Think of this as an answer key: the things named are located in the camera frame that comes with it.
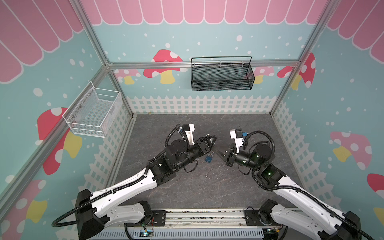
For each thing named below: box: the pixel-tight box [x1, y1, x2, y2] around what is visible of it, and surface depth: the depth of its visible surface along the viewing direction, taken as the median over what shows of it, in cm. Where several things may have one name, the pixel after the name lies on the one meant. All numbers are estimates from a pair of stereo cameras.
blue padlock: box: [204, 153, 213, 163], surface depth 96 cm
